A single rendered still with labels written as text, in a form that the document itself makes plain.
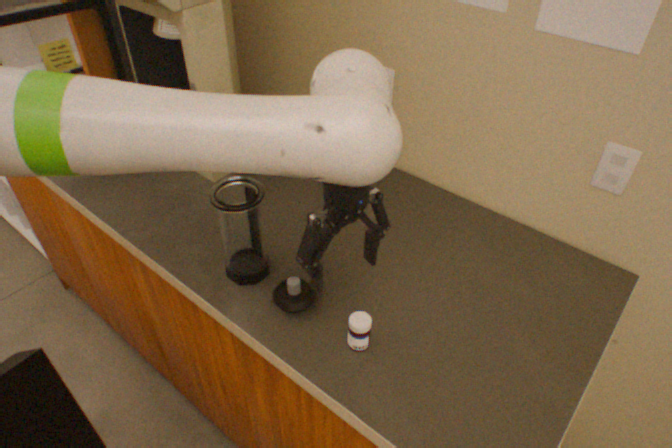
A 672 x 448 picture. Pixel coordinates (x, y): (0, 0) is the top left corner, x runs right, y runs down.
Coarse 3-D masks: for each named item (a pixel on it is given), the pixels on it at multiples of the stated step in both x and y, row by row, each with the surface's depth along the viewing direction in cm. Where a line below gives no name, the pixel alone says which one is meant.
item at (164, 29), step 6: (156, 18) 121; (156, 24) 121; (162, 24) 119; (168, 24) 118; (156, 30) 121; (162, 30) 119; (168, 30) 119; (174, 30) 118; (162, 36) 120; (168, 36) 119; (174, 36) 119; (180, 36) 119
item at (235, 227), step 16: (240, 176) 101; (224, 192) 101; (240, 192) 103; (256, 192) 97; (240, 208) 94; (256, 208) 97; (224, 224) 98; (240, 224) 97; (256, 224) 100; (224, 240) 102; (240, 240) 100; (256, 240) 102; (240, 256) 103; (256, 256) 104; (240, 272) 106; (256, 272) 107
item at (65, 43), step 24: (72, 0) 118; (24, 24) 113; (48, 24) 117; (72, 24) 120; (96, 24) 124; (0, 48) 112; (24, 48) 115; (48, 48) 119; (72, 48) 123; (96, 48) 127; (72, 72) 126; (96, 72) 130
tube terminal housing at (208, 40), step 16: (128, 0) 119; (192, 0) 108; (208, 0) 111; (224, 0) 119; (160, 16) 114; (176, 16) 110; (192, 16) 110; (208, 16) 113; (224, 16) 118; (192, 32) 111; (208, 32) 115; (224, 32) 118; (192, 48) 113; (208, 48) 117; (224, 48) 120; (192, 64) 115; (208, 64) 119; (224, 64) 123; (192, 80) 119; (208, 80) 121; (224, 80) 125; (208, 176) 138; (224, 176) 140
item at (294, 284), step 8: (288, 280) 101; (296, 280) 101; (280, 288) 103; (288, 288) 101; (296, 288) 101; (304, 288) 103; (312, 288) 104; (280, 296) 102; (288, 296) 102; (296, 296) 102; (304, 296) 102; (312, 296) 102; (280, 304) 101; (288, 304) 100; (296, 304) 100; (304, 304) 101; (296, 312) 103
